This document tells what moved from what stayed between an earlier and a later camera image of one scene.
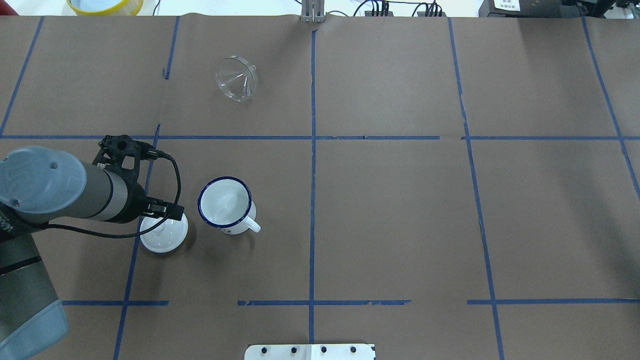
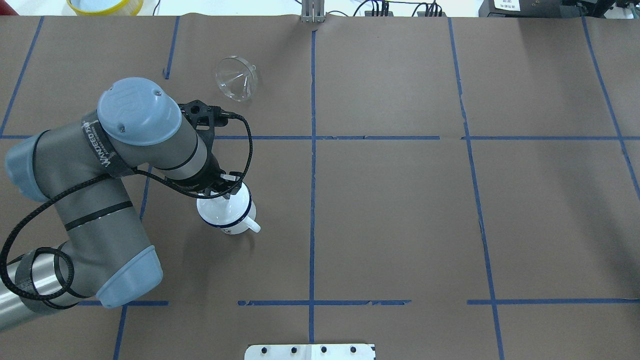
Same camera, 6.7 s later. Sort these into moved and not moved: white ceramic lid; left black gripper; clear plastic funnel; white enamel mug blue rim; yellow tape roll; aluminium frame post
Moved: left black gripper; white ceramic lid
Not moved: white enamel mug blue rim; yellow tape roll; clear plastic funnel; aluminium frame post
